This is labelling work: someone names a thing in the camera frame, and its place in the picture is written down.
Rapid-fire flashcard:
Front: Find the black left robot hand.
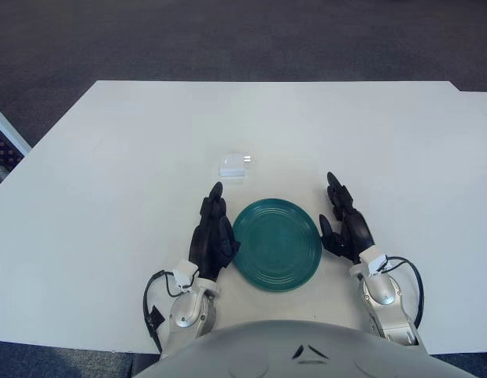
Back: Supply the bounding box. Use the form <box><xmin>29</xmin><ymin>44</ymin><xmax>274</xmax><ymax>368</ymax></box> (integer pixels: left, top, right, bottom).
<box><xmin>189</xmin><ymin>181</ymin><xmax>242</xmax><ymax>283</ymax></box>

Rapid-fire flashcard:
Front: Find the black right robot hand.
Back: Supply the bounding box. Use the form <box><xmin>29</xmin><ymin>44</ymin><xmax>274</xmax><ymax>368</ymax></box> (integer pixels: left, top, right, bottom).
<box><xmin>318</xmin><ymin>171</ymin><xmax>376</xmax><ymax>265</ymax></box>

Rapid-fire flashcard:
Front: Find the white charger block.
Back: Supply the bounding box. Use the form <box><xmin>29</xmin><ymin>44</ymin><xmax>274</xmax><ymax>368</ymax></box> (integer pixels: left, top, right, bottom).
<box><xmin>218</xmin><ymin>153</ymin><xmax>256</xmax><ymax>179</ymax></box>

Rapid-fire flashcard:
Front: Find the dark green round plate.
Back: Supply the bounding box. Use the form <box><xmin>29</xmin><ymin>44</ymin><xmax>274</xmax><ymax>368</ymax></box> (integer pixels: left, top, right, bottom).
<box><xmin>231</xmin><ymin>198</ymin><xmax>323</xmax><ymax>293</ymax></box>

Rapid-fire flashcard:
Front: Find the silver robot torso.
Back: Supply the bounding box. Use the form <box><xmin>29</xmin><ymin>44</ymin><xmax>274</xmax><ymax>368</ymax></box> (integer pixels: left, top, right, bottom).
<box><xmin>131</xmin><ymin>319</ymin><xmax>487</xmax><ymax>378</ymax></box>

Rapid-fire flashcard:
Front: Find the white shelf board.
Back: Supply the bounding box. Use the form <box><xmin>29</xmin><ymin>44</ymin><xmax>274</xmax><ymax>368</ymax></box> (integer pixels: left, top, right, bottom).
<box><xmin>0</xmin><ymin>101</ymin><xmax>32</xmax><ymax>159</ymax></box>

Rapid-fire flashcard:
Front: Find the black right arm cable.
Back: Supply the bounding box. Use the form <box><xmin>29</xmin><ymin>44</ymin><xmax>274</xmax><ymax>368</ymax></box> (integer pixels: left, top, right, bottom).
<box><xmin>378</xmin><ymin>256</ymin><xmax>426</xmax><ymax>332</ymax></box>

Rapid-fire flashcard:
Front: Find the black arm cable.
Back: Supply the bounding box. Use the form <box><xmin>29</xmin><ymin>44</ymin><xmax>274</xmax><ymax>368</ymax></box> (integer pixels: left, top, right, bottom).
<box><xmin>378</xmin><ymin>256</ymin><xmax>426</xmax><ymax>332</ymax></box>
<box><xmin>143</xmin><ymin>269</ymin><xmax>178</xmax><ymax>352</ymax></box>

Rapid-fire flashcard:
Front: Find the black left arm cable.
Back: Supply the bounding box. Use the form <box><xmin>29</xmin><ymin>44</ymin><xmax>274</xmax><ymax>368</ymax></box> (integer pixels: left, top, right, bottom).
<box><xmin>143</xmin><ymin>269</ymin><xmax>178</xmax><ymax>352</ymax></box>

